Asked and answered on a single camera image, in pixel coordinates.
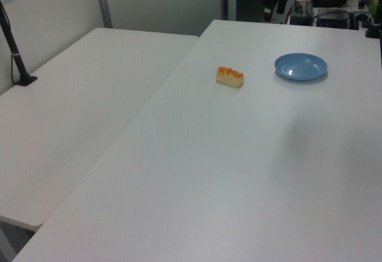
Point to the orange glazed bread loaf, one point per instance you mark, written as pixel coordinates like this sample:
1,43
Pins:
229,78

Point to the blue round plastic plate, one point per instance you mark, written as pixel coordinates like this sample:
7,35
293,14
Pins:
300,68

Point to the small black electronics box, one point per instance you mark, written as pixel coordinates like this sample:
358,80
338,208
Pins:
301,19

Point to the black computer box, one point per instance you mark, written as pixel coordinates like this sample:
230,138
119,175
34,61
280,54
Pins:
332,17

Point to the green bottle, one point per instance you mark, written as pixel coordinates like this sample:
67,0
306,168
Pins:
376,2

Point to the black table clamp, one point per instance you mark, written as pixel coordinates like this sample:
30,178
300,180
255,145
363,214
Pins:
373,29

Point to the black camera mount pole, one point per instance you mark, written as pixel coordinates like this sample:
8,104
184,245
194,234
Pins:
16,62

